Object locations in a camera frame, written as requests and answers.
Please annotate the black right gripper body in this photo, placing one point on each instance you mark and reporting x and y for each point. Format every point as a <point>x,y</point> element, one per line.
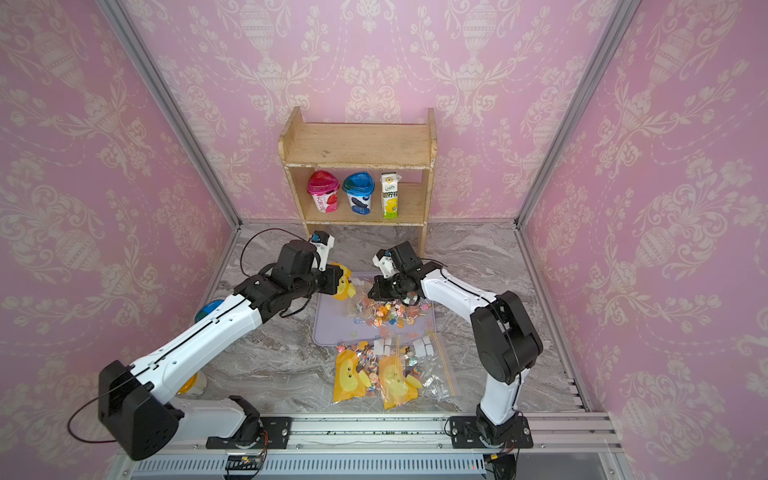
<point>394,287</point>

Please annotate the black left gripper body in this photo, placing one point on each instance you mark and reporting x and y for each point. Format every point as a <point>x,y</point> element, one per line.
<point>317,281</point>

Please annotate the pile of colourful candies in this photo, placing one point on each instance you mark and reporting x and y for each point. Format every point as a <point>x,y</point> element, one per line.
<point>393,313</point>

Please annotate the ziploc candy bag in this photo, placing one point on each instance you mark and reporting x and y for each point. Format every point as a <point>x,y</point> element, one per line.
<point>351,287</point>
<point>356,372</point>
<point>412,368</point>

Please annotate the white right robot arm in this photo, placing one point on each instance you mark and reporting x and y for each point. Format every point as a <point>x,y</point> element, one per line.
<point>506,340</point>

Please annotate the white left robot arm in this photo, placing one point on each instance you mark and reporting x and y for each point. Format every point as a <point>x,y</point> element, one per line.
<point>138,403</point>

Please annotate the lavender plastic tray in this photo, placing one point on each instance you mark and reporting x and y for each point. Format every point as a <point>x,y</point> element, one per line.
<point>333,325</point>

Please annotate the blue lid cup on table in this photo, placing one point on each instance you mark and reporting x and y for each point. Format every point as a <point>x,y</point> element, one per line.
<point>207,310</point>

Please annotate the pink lid yogurt cup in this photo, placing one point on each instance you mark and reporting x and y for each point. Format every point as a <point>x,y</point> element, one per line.
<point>323,188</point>

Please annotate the green white juice carton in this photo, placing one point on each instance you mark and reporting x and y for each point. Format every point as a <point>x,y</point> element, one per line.
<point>390,194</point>

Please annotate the blue lid yogurt cup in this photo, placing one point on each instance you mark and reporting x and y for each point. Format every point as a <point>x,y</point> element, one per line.
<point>359,188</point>

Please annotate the orange lid cup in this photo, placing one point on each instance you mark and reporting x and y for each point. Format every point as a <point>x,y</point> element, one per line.
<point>194,386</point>

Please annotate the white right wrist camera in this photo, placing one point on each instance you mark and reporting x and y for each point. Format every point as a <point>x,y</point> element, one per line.
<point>384,262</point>

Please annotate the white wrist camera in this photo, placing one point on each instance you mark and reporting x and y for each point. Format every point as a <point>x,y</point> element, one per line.
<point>323,243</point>
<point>384,262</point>

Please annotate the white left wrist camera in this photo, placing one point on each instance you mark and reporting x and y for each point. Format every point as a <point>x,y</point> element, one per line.
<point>323,243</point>

